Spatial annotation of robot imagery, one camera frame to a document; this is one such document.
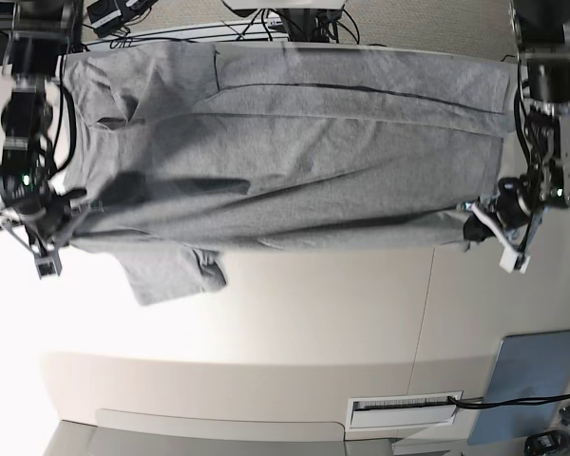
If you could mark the blue-grey pad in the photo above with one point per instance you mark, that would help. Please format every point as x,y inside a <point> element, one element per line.
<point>527,365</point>

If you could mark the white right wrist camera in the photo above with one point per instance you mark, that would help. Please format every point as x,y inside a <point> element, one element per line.
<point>48,264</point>

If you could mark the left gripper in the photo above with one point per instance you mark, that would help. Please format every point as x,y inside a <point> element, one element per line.
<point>515,211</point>

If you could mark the black central stand base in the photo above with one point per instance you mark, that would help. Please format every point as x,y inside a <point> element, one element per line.
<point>298,21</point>

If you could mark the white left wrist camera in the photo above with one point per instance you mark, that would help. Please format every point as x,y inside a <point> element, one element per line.
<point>513,261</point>

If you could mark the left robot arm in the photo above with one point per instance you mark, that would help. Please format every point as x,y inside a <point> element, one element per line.
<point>541,108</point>

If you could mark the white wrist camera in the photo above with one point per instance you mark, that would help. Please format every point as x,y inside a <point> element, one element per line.
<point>513,261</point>
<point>48,264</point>

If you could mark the grey T-shirt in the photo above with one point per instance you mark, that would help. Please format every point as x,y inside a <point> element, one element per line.
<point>191,150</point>

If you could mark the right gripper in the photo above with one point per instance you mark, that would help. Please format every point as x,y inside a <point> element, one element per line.
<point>47,223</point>

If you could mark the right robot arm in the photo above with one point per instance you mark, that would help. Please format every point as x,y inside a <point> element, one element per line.
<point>42,34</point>

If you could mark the white cable grommet slot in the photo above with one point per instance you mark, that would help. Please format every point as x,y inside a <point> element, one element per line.
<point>401,412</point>

